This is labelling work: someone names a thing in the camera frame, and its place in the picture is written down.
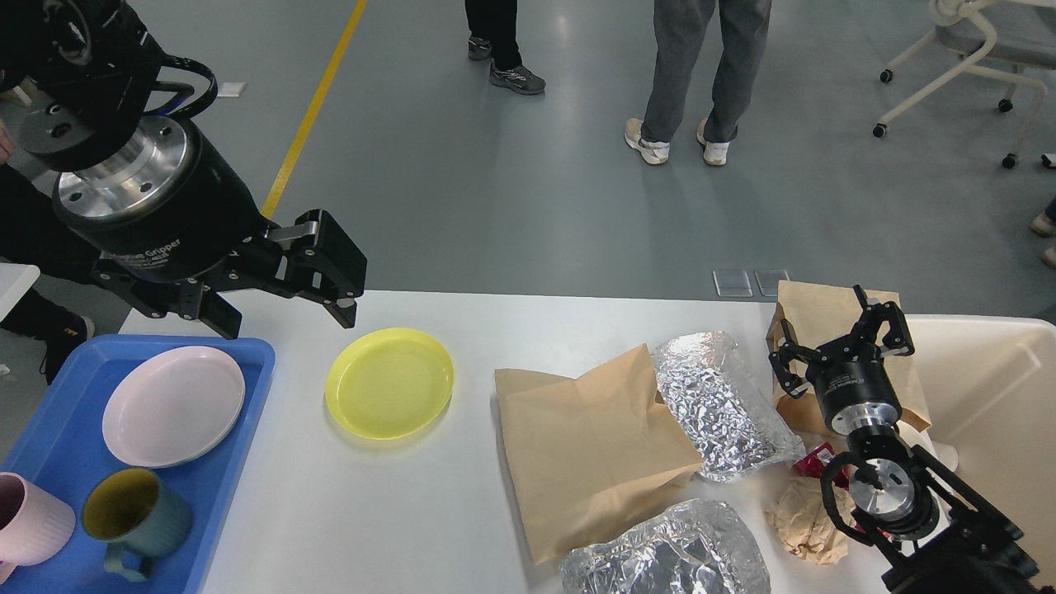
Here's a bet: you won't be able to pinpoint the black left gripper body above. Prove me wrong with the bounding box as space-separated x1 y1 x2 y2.
53 116 269 283

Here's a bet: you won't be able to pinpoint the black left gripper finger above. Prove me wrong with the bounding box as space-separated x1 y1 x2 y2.
206 208 367 328
91 259 243 341

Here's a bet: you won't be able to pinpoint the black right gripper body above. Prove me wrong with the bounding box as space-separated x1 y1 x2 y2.
806 360 903 435

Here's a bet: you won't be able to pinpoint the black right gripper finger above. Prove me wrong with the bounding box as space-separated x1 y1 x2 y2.
768 319 826 398
841 285 916 361

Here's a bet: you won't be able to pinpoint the yellow plastic plate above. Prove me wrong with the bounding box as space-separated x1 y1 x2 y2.
323 328 454 441

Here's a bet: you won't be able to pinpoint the dark green mug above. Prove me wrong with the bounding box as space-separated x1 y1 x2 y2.
82 469 193 582

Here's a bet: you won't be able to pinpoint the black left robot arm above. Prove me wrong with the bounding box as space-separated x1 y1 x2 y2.
2 1 367 339

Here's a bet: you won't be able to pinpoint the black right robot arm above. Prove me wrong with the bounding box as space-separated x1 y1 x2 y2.
768 285 1040 593

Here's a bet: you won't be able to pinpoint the upper foil bag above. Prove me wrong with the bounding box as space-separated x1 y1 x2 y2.
650 331 806 483

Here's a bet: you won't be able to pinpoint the foil bag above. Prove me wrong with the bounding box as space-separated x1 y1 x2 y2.
559 497 771 593
650 331 806 483

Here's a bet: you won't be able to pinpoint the small brown paper bag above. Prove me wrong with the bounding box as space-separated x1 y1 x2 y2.
766 280 931 437

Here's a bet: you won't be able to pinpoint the red foil wrapper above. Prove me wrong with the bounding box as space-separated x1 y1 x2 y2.
793 442 850 490

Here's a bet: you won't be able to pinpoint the beige plastic bin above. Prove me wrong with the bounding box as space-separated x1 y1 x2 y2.
907 314 1055 587

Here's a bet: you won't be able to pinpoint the white paper cup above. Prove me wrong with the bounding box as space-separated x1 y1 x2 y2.
895 420 960 471

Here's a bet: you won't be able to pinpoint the clear floor plate right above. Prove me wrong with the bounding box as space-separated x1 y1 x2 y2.
753 268 790 298

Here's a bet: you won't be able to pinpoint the clear floor plate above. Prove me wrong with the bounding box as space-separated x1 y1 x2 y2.
712 268 754 299
753 268 790 298

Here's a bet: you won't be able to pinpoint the pink plate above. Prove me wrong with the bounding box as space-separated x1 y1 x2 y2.
101 346 246 469

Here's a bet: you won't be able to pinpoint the clear floor plate left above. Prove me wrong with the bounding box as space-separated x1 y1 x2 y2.
712 268 754 299

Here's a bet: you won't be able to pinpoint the white floor tag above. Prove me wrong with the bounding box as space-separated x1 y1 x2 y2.
216 82 248 98

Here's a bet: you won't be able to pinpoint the person in black clothes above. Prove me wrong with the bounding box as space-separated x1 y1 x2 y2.
1 127 101 384

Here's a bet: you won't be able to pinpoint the crumpled brown paper ball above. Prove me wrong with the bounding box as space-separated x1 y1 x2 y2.
763 477 850 565

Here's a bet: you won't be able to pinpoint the white side table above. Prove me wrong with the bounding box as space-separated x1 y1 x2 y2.
0 261 40 319

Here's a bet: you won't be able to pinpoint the lower foil bag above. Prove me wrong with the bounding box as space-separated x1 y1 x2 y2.
559 497 771 593

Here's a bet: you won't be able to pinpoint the person at right edge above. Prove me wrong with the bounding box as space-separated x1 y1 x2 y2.
1030 198 1056 268

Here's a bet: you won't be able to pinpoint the blue plastic tray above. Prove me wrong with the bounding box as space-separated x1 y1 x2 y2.
2 335 276 593

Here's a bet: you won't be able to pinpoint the large brown paper bag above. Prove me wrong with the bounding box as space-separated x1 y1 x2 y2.
494 345 702 563

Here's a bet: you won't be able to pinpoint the pink ribbed cup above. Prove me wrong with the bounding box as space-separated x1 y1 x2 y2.
1 471 77 582

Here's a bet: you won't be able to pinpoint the person in black trousers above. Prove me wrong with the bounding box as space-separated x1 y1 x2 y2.
464 1 546 97

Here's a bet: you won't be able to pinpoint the white office chair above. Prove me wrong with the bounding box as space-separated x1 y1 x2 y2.
872 1 1055 170

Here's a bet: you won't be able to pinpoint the person in grey trousers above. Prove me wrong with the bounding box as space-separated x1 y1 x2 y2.
624 0 774 167

